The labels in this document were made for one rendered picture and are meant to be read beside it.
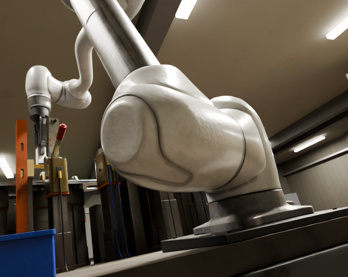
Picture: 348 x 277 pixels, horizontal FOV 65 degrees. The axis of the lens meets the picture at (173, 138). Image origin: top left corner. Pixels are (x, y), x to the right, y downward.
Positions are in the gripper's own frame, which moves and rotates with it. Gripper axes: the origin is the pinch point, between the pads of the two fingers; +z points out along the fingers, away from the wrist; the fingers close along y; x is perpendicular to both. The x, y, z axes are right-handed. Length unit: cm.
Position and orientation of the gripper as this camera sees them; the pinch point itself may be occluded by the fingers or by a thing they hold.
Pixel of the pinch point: (40, 156)
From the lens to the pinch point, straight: 120.7
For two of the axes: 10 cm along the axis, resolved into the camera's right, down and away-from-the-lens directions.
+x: -7.7, -0.8, -6.4
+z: 1.9, 9.2, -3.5
